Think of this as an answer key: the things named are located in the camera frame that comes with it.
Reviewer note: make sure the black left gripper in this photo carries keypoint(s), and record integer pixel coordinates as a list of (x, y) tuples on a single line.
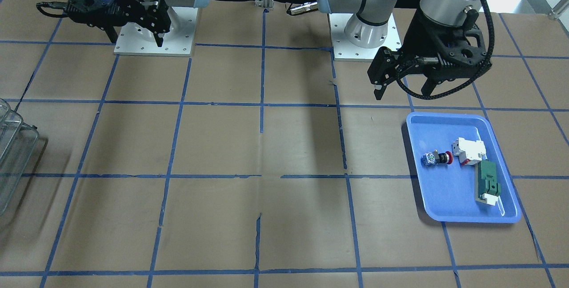
[(421, 35)]

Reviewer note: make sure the red emergency stop button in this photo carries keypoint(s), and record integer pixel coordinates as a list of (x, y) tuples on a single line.
[(435, 158)]

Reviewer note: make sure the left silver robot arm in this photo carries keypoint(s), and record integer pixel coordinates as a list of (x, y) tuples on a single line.
[(445, 12)]

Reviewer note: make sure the white circuit breaker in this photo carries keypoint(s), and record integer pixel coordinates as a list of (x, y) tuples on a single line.
[(469, 152)]

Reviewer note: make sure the blue plastic tray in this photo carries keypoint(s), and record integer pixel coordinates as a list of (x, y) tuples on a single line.
[(449, 191)]

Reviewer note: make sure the green terminal block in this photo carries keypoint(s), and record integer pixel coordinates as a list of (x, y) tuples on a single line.
[(488, 190)]

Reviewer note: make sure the wire mesh shelf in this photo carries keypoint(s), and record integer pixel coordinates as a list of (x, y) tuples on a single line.
[(17, 141)]

